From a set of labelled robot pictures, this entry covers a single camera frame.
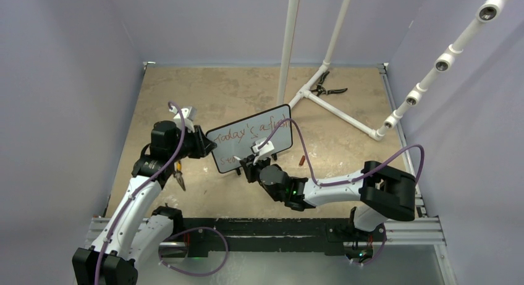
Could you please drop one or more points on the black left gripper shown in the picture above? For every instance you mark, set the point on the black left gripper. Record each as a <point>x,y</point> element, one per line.
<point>202,146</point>

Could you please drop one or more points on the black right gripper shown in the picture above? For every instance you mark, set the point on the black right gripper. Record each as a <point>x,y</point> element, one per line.
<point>251,168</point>

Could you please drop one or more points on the black-framed small whiteboard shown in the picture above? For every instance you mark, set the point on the black-framed small whiteboard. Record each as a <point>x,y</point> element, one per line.
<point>236,139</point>

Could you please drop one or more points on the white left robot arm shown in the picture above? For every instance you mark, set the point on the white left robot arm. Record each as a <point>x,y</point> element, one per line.
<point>128,240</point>

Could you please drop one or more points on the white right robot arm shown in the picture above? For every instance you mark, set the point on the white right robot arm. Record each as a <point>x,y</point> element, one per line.
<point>385,192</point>

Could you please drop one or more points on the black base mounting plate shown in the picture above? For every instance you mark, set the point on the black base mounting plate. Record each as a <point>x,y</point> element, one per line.
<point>330,236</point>

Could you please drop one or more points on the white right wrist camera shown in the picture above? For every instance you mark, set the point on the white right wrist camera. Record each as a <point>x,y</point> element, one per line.
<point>262,149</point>

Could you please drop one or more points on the yellow-handled pliers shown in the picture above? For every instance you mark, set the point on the yellow-handled pliers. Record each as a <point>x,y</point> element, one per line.
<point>179,176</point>

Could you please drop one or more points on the white PVC pipe frame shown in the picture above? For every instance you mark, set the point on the white PVC pipe frame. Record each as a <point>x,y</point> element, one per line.
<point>317,39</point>

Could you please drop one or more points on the aluminium frame rail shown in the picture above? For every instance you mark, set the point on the aluminium frame rail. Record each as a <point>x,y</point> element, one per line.
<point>421,231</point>

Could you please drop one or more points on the white pipe with camera sockets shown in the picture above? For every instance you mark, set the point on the white pipe with camera sockets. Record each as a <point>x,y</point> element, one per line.
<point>487,12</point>

